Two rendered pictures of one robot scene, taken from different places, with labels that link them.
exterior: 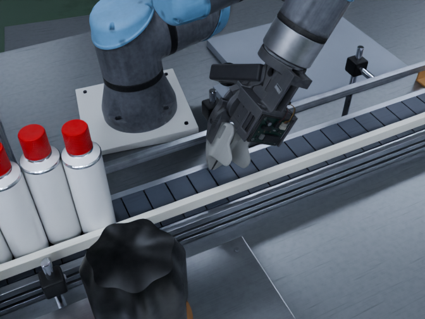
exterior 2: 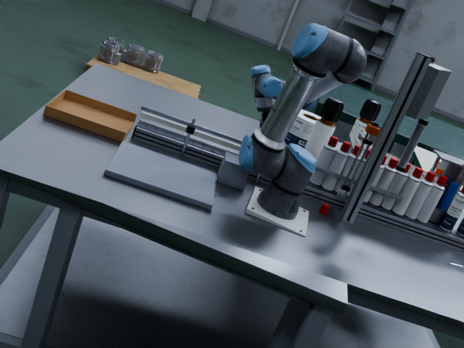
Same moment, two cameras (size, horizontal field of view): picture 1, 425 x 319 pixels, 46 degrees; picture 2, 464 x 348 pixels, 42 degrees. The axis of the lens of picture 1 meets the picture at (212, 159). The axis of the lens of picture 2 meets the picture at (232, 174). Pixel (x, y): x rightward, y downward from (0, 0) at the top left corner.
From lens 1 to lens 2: 2.81 m
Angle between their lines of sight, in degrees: 113
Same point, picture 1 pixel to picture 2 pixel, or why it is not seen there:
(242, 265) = not seen: hidden behind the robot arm
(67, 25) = (297, 276)
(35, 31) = (323, 285)
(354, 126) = (197, 144)
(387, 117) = (179, 138)
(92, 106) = (300, 224)
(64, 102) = (312, 236)
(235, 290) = not seen: hidden behind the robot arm
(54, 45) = (311, 267)
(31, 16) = not seen: outside the picture
